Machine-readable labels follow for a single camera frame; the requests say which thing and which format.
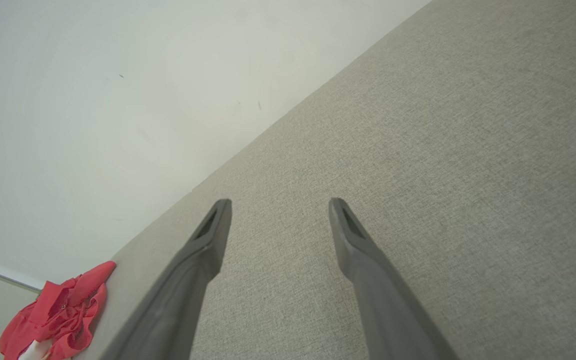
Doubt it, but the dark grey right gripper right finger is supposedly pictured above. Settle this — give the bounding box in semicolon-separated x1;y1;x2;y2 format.
328;197;461;360

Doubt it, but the red jersey with white sleeves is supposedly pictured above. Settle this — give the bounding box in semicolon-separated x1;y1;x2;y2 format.
0;260;117;360

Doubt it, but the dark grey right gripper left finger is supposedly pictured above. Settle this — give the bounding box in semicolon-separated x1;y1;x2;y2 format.
99;198;233;360

